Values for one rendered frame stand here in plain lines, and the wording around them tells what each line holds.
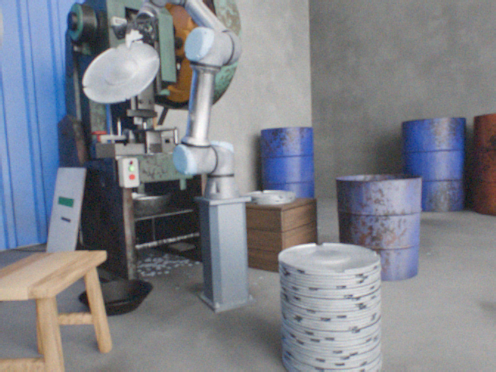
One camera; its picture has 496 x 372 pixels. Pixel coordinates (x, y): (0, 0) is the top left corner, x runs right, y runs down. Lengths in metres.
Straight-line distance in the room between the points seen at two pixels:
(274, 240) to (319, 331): 0.97
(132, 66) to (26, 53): 1.91
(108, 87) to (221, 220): 0.64
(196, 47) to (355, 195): 1.00
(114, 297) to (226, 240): 0.61
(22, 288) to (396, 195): 1.49
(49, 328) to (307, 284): 0.66
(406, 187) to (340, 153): 3.33
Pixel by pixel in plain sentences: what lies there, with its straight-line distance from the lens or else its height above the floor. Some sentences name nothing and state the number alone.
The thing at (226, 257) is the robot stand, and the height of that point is 0.21.
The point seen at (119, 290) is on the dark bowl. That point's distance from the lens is 1.88.
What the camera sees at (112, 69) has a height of 0.95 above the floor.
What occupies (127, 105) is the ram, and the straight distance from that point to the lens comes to 2.25.
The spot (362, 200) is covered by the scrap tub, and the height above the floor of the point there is 0.39.
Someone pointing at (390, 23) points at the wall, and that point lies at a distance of 5.05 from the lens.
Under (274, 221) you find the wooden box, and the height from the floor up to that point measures 0.27.
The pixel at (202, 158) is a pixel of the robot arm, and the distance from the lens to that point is 1.46.
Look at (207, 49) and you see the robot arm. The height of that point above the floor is 0.99.
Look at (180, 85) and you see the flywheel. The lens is 2.59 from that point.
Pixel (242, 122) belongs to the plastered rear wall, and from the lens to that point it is 4.42.
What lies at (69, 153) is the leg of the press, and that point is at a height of 0.67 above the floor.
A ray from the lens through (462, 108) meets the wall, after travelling 4.60.
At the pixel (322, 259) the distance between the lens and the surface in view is 1.12.
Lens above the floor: 0.63
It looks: 5 degrees down
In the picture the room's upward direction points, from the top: 2 degrees counter-clockwise
